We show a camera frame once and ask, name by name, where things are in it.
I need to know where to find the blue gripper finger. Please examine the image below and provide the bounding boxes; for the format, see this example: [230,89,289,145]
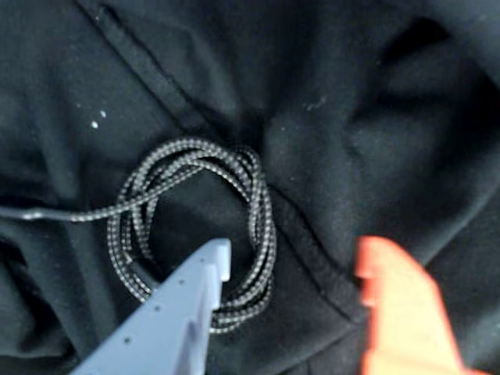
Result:
[72,239,231,375]

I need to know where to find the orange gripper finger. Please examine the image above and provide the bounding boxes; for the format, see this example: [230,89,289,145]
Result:
[355,235,466,375]

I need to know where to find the black USB cable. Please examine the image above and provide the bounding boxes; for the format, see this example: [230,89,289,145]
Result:
[0,137,278,335]

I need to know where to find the black fabric bag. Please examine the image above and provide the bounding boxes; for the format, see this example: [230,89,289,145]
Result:
[0,0,500,375]

